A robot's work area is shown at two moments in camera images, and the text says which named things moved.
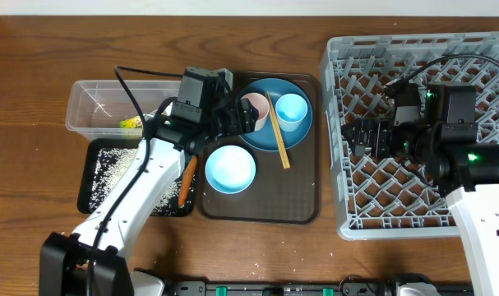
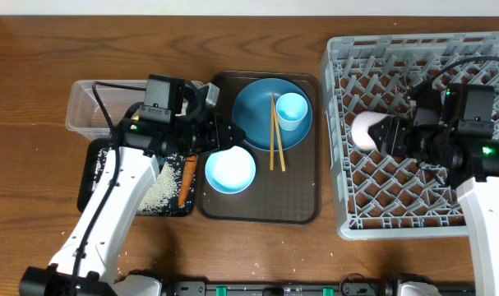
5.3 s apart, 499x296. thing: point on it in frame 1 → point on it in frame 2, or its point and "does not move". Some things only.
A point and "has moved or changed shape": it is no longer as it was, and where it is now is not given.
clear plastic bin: (103, 109) does not move
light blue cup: (291, 109) does not move
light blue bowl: (230, 169) does not move
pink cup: (262, 105) has moved or changed shape
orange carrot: (187, 179) does not move
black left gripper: (248, 116) → (224, 136)
